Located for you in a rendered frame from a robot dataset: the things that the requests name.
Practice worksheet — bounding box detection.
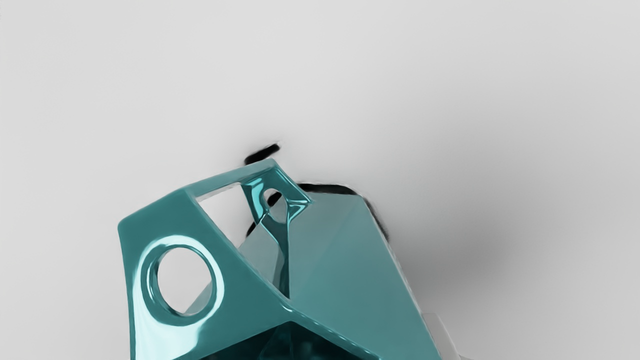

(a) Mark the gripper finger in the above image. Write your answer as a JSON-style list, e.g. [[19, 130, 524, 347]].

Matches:
[[421, 312, 474, 360]]

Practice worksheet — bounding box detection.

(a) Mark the teal faceted mug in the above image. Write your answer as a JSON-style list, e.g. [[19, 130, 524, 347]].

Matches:
[[117, 158, 444, 360]]

